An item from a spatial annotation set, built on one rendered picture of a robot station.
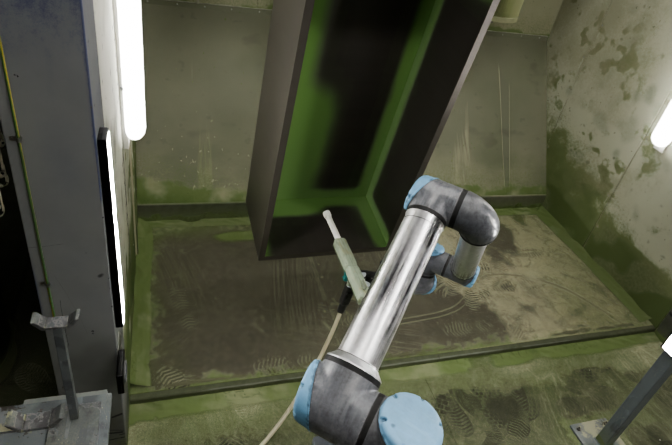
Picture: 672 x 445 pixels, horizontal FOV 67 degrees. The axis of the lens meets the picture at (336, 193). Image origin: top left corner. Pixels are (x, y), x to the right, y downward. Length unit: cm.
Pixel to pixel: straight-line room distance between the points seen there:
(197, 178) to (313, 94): 112
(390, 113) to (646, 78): 165
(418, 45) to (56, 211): 140
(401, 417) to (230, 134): 210
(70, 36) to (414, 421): 107
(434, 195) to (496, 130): 227
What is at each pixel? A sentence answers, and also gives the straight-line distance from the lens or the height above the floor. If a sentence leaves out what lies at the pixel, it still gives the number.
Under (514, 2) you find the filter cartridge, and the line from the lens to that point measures 326.
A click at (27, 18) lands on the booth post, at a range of 119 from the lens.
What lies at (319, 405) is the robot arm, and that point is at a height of 87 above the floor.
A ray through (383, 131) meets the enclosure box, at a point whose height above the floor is 92.
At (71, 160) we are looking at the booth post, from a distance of 131.
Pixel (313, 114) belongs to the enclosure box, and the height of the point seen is 101.
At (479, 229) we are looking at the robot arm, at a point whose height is 112.
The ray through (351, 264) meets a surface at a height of 67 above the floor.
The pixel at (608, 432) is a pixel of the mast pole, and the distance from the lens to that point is 262.
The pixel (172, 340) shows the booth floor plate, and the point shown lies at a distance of 242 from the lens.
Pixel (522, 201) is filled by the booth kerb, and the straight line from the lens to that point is 381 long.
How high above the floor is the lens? 190
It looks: 33 degrees down
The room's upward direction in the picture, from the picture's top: 11 degrees clockwise
